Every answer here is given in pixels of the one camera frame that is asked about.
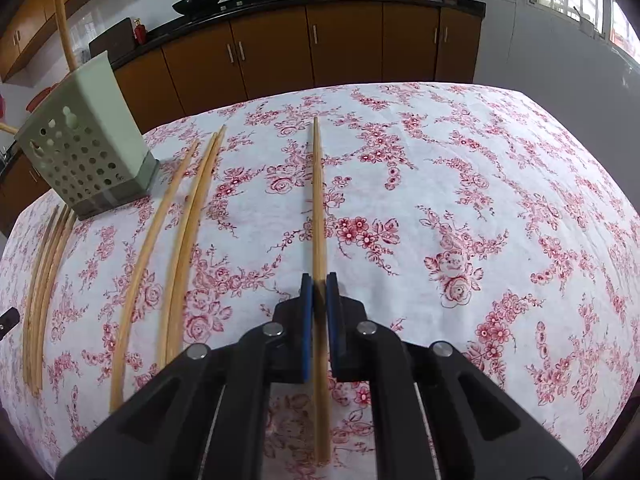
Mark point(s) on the small red bottle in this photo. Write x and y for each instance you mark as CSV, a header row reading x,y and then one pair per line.
x,y
139,32

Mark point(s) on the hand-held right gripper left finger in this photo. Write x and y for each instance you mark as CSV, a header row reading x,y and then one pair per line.
x,y
306,320

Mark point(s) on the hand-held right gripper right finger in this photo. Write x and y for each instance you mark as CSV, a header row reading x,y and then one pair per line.
x,y
333,320

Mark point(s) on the brown upper kitchen cabinets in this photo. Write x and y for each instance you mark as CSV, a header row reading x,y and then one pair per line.
x,y
30,25

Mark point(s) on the red basin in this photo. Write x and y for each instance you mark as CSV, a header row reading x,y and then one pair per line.
x,y
39,99

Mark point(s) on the green perforated utensil holder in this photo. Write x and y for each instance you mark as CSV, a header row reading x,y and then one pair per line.
x,y
100,110

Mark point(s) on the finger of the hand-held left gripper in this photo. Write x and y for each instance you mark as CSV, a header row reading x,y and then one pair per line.
x,y
9,321

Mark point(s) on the dark brown box on counter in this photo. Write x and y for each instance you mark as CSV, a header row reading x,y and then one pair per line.
x,y
112,40

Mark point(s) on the brown kitchen cabinets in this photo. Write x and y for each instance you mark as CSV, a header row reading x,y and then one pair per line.
x,y
30,25
275,50

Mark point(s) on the brown lower kitchen cabinets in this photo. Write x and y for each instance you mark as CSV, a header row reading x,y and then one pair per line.
x,y
275,50

